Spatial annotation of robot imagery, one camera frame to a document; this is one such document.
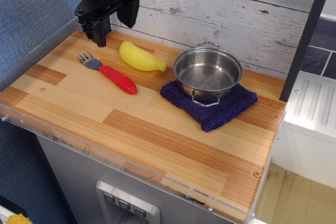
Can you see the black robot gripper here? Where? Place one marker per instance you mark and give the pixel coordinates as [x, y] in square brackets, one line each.
[93, 17]

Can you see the yellow toy banana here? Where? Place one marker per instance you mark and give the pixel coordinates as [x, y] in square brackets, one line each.
[139, 58]

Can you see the small steel pot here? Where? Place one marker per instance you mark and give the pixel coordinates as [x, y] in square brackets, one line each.
[207, 74]

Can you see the purple knitted cloth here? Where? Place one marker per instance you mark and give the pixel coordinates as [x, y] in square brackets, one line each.
[212, 117]

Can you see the clear acrylic edge guard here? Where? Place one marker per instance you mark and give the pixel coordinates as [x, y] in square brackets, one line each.
[220, 171]

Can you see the grey toy fridge cabinet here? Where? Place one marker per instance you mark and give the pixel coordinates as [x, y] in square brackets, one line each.
[78, 176]

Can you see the silver dispenser button panel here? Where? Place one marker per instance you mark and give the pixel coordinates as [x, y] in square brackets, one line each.
[119, 206]

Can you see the yellow object bottom left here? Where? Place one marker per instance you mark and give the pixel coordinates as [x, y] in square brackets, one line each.
[18, 219]

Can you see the white toy sink unit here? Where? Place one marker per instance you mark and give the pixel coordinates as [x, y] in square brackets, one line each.
[306, 139]

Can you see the fork with red handle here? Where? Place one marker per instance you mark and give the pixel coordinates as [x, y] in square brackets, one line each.
[121, 80]

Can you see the dark right frame post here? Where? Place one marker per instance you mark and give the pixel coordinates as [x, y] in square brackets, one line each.
[308, 31]

